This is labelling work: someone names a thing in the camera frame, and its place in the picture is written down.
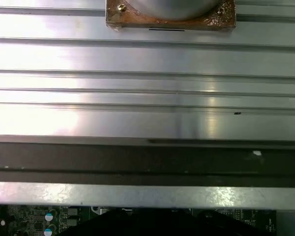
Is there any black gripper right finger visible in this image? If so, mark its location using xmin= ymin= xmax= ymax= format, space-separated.
xmin=159 ymin=208 xmax=263 ymax=236

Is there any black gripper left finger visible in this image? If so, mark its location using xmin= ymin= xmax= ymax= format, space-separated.
xmin=60 ymin=208 xmax=160 ymax=236

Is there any black open PC case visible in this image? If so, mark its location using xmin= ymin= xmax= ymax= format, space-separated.
xmin=0 ymin=134 xmax=295 ymax=236

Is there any green motherboard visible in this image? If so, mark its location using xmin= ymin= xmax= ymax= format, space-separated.
xmin=0 ymin=204 xmax=277 ymax=236

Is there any brown square base plate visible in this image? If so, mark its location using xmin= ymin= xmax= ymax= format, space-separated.
xmin=105 ymin=0 xmax=237 ymax=33

